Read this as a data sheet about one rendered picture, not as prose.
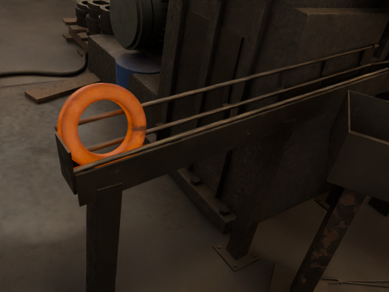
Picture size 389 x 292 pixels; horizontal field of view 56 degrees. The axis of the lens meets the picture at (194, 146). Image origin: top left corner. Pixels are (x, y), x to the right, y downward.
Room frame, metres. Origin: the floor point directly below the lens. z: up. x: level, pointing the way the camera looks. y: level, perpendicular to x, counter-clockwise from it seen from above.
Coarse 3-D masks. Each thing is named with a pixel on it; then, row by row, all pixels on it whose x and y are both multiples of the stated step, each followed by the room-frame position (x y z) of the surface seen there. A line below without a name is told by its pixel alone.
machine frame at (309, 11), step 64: (192, 0) 1.48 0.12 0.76; (256, 0) 1.19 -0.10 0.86; (320, 0) 1.19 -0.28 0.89; (384, 0) 1.43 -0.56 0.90; (192, 64) 1.41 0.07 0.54; (256, 64) 1.18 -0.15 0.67; (320, 64) 1.17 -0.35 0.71; (384, 64) 1.46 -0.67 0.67; (192, 128) 1.33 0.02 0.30; (320, 128) 1.28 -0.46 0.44; (192, 192) 1.22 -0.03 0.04; (320, 192) 1.43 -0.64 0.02
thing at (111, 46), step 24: (120, 0) 2.09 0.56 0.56; (144, 0) 1.98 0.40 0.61; (168, 0) 2.07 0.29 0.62; (120, 24) 2.08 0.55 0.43; (144, 24) 1.94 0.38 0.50; (96, 48) 2.22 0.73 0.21; (120, 48) 2.20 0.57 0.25; (144, 48) 2.17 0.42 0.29; (96, 72) 2.21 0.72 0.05; (144, 96) 1.74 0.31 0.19
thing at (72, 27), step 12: (84, 0) 2.91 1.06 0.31; (96, 0) 2.72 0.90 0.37; (108, 0) 2.92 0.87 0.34; (84, 12) 2.75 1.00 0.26; (96, 12) 2.58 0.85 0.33; (108, 12) 2.38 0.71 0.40; (72, 24) 2.84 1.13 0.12; (84, 24) 2.77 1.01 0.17; (96, 24) 2.58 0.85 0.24; (108, 24) 2.39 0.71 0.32; (72, 36) 2.83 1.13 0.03; (84, 36) 2.57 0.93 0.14; (84, 48) 2.63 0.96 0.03
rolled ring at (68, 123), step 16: (80, 96) 0.63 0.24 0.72; (96, 96) 0.65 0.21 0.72; (112, 96) 0.67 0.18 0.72; (128, 96) 0.69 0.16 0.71; (64, 112) 0.60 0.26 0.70; (80, 112) 0.62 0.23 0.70; (128, 112) 0.68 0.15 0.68; (64, 128) 0.59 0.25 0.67; (128, 128) 0.69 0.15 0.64; (144, 128) 0.69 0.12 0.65; (80, 144) 0.59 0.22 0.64; (128, 144) 0.65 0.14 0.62; (80, 160) 0.58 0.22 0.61
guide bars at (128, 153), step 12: (372, 72) 1.21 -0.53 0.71; (336, 84) 1.09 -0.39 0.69; (300, 96) 0.98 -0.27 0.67; (264, 108) 0.88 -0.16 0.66; (228, 120) 0.80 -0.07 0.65; (192, 132) 0.73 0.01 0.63; (156, 144) 0.67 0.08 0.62; (108, 156) 0.60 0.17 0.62; (120, 156) 0.61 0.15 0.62; (84, 168) 0.56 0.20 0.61
